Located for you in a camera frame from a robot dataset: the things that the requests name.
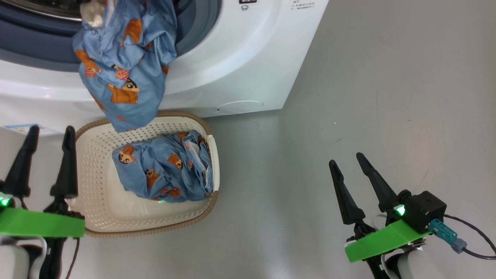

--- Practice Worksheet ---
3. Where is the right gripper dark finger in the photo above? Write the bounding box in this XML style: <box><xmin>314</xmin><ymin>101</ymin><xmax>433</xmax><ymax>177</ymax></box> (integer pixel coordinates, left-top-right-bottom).
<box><xmin>356</xmin><ymin>152</ymin><xmax>401</xmax><ymax>214</ymax></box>
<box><xmin>329</xmin><ymin>160</ymin><xmax>366</xmax><ymax>225</ymax></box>

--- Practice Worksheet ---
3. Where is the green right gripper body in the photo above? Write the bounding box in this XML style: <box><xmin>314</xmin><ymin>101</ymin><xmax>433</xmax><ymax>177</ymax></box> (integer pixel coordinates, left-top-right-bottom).
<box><xmin>345</xmin><ymin>220</ymin><xmax>431</xmax><ymax>279</ymax></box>

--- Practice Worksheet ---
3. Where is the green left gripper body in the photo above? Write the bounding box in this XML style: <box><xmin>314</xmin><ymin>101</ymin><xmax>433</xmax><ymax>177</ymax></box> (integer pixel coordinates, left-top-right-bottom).
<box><xmin>0</xmin><ymin>192</ymin><xmax>86</xmax><ymax>279</ymax></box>

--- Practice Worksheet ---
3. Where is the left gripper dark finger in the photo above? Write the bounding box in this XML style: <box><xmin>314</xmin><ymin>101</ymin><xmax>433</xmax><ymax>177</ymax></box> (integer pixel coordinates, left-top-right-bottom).
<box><xmin>50</xmin><ymin>126</ymin><xmax>79</xmax><ymax>212</ymax></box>
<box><xmin>2</xmin><ymin>125</ymin><xmax>40</xmax><ymax>198</ymax></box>

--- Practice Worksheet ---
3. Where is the blue cartoon print garment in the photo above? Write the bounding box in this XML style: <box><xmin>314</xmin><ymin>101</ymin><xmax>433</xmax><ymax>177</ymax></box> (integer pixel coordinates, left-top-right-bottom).
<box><xmin>112</xmin><ymin>131</ymin><xmax>214</xmax><ymax>203</ymax></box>
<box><xmin>72</xmin><ymin>0</ymin><xmax>178</xmax><ymax>133</ymax></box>

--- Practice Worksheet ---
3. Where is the stainless steel washing machine drum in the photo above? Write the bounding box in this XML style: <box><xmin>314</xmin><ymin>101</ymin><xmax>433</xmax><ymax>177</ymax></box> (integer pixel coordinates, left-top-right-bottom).
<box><xmin>0</xmin><ymin>0</ymin><xmax>84</xmax><ymax>22</ymax></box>

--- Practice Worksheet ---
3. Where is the white front-load washing machine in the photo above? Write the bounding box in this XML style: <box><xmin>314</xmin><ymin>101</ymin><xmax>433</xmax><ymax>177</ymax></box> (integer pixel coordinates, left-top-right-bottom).
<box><xmin>0</xmin><ymin>0</ymin><xmax>330</xmax><ymax>136</ymax></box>

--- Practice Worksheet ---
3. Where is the blue energy label sticker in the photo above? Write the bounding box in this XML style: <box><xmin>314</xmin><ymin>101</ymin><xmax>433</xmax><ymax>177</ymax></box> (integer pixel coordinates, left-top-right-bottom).
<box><xmin>2</xmin><ymin>123</ymin><xmax>64</xmax><ymax>137</ymax></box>

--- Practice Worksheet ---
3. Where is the cream perforated basket brown rim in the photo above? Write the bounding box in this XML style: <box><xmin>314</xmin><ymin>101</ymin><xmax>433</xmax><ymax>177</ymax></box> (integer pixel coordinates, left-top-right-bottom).
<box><xmin>68</xmin><ymin>112</ymin><xmax>220</xmax><ymax>238</ymax></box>

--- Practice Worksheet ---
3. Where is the round white filter cover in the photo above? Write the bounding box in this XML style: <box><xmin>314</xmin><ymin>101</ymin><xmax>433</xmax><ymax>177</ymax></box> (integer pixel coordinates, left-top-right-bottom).
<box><xmin>214</xmin><ymin>100</ymin><xmax>264</xmax><ymax>115</ymax></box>

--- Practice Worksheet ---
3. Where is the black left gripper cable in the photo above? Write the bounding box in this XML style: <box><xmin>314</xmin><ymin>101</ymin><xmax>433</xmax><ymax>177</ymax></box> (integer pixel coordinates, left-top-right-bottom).
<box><xmin>66</xmin><ymin>237</ymin><xmax>81</xmax><ymax>279</ymax></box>

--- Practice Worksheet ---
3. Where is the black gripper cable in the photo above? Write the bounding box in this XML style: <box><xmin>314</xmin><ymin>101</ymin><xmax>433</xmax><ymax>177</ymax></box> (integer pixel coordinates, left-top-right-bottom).
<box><xmin>444</xmin><ymin>214</ymin><xmax>496</xmax><ymax>260</ymax></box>
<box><xmin>66</xmin><ymin>237</ymin><xmax>81</xmax><ymax>279</ymax></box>

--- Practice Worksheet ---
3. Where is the teal cable connector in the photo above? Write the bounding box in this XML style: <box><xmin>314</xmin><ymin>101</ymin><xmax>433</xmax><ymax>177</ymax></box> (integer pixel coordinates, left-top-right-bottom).
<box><xmin>428</xmin><ymin>218</ymin><xmax>468</xmax><ymax>254</ymax></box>

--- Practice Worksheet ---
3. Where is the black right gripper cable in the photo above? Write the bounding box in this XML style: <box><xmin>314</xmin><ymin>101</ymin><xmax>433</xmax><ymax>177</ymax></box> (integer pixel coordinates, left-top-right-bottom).
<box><xmin>444</xmin><ymin>214</ymin><xmax>496</xmax><ymax>260</ymax></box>

